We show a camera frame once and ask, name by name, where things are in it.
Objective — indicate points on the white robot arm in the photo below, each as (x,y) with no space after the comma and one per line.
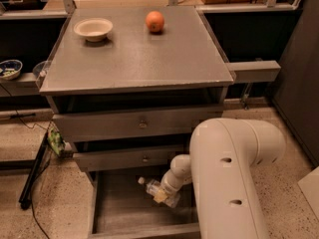
(221,152)

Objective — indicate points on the clear plastic water bottle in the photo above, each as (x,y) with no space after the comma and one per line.
(152,186)

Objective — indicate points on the grey side shelf bar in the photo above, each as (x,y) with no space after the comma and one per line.
(254,72)

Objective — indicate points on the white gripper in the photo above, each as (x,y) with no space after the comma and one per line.
(166,186)

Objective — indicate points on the blue patterned bowl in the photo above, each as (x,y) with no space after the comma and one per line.
(10,69)

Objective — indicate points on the top grey drawer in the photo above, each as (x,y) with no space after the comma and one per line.
(133,123)

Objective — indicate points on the grey drawer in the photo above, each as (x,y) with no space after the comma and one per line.
(127,158)
(133,123)
(123,210)

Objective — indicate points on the clear plastic container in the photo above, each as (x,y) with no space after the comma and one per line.
(40,71)

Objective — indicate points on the middle grey drawer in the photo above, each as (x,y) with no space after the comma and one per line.
(127,158)

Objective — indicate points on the green power strip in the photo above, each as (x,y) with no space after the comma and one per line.
(55,141)

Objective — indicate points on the grey drawer cabinet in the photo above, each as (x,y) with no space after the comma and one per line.
(134,69)

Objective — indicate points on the white paper bowl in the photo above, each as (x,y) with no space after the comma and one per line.
(93,29)

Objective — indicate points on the bottom grey drawer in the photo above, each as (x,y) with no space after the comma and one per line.
(123,210)

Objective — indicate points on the orange fruit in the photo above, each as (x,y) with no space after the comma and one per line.
(155,21)

